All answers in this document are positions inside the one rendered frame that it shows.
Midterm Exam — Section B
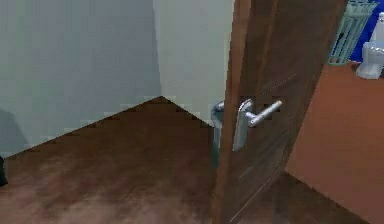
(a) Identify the white toilet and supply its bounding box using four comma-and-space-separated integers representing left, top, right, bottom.
355, 12, 384, 80

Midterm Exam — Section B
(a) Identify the brown wooden room door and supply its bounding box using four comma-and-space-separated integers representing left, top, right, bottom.
210, 0, 350, 224

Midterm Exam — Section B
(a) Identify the silver lever door handle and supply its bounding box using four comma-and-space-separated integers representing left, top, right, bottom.
232, 98, 283, 153
210, 100, 225, 168

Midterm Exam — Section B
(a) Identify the black object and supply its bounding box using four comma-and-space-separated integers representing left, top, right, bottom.
0, 155, 8, 188

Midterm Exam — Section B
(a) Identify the pale green wire bin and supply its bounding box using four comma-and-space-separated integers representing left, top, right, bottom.
327, 0, 380, 66

